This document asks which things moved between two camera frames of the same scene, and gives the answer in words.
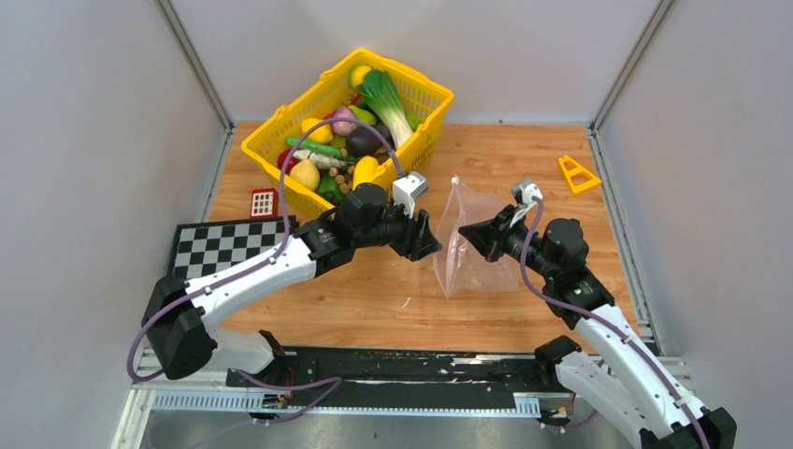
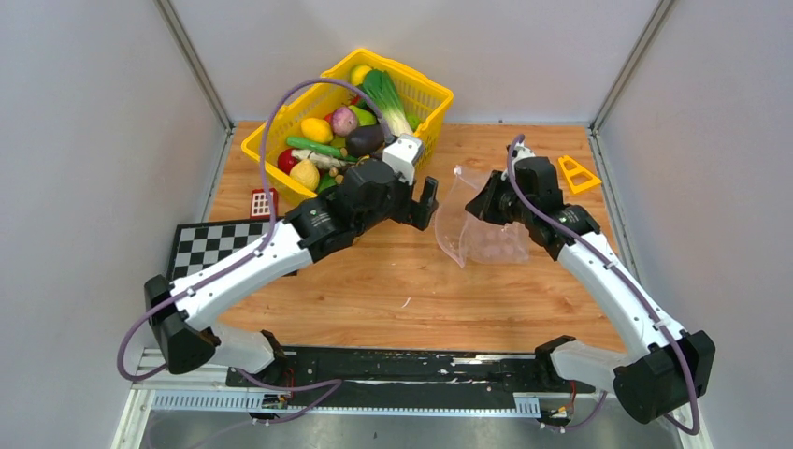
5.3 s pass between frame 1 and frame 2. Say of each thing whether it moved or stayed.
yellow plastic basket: stayed
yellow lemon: stayed
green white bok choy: stayed
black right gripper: moved
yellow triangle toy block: stayed
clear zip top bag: moved
